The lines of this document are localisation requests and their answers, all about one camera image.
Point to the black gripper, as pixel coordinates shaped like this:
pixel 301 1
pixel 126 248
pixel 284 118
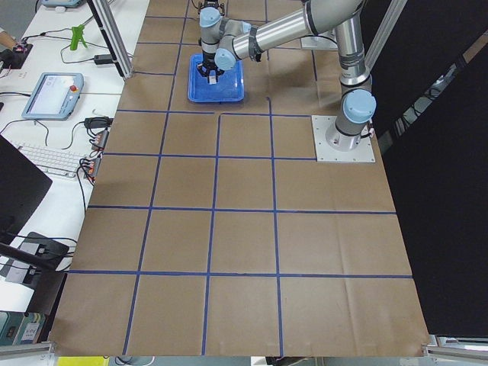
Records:
pixel 208 4
pixel 208 65

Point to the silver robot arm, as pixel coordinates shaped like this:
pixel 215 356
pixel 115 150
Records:
pixel 225 41

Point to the blue plastic tray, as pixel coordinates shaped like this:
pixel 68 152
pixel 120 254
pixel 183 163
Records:
pixel 225 88

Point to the black power adapter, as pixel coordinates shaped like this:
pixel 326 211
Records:
pixel 102 59

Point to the brown paper table cover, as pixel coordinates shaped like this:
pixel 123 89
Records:
pixel 213 229

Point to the teach pendant tablet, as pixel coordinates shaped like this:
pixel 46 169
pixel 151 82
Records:
pixel 54 96

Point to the white keyboard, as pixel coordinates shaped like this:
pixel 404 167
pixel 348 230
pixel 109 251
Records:
pixel 51 161

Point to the black monitor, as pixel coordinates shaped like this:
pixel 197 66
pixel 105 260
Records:
pixel 23 187

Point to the aluminium frame post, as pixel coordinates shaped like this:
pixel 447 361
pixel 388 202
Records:
pixel 105 20

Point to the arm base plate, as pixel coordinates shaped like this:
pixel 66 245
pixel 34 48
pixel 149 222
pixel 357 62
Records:
pixel 333 147
pixel 319 42

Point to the green handled reacher grabber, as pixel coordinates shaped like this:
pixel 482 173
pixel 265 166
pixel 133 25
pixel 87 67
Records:
pixel 77 37

